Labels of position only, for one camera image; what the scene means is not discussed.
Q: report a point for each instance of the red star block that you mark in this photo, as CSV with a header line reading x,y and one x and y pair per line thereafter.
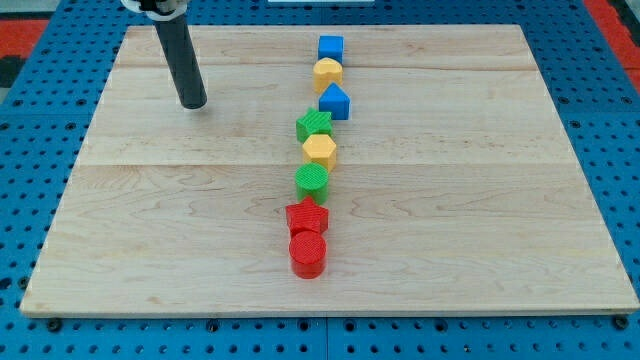
x,y
306,216

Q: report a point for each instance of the yellow heart block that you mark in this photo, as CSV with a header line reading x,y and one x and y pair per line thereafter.
x,y
325,72

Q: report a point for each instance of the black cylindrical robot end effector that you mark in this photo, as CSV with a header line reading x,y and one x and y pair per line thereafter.
x,y
177,46

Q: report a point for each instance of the blue cube block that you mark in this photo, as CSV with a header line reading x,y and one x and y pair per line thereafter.
x,y
331,46

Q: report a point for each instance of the green cylinder block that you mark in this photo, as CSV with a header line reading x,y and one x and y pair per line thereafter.
x,y
312,180

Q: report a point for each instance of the light wooden board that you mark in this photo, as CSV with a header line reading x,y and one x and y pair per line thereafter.
x,y
456,191

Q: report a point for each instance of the yellow hexagon block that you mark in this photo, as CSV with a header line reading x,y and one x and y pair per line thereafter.
x,y
320,149

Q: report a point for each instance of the blue pentagon block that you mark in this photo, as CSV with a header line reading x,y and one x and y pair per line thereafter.
x,y
336,101

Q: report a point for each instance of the red cylinder block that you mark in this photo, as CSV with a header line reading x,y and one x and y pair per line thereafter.
x,y
308,250

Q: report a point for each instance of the green star block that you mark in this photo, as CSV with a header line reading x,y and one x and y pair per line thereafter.
x,y
313,122

